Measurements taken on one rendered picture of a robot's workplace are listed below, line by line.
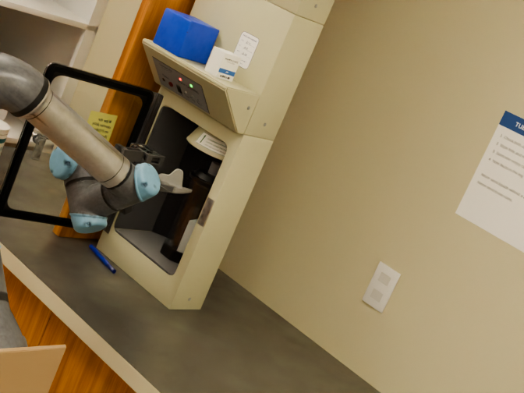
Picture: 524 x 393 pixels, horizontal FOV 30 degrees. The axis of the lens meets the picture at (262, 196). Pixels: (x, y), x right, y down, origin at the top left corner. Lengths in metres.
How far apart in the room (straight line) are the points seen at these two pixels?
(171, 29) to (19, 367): 1.06
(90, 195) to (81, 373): 0.40
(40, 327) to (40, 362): 0.76
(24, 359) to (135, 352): 0.60
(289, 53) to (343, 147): 0.44
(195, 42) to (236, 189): 0.36
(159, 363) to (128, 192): 0.37
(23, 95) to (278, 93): 0.68
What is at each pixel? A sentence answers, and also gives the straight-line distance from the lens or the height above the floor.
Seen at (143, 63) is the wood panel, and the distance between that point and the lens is 2.51.
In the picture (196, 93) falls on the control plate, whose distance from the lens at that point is 2.31.
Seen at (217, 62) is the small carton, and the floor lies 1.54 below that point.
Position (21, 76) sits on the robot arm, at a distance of 1.88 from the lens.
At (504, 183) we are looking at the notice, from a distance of 2.38.
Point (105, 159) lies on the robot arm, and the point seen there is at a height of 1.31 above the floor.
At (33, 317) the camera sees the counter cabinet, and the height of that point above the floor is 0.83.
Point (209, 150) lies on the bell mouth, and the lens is 2.38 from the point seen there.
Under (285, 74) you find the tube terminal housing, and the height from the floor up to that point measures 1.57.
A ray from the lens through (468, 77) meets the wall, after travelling 2.47.
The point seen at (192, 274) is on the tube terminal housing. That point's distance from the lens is 2.40.
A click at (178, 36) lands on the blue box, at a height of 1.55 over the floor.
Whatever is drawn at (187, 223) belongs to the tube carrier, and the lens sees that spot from 2.47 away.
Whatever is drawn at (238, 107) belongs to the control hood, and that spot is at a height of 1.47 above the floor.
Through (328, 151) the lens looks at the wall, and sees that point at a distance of 2.66.
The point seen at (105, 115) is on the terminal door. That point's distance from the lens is 2.44.
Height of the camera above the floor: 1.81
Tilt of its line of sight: 13 degrees down
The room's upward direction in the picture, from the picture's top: 24 degrees clockwise
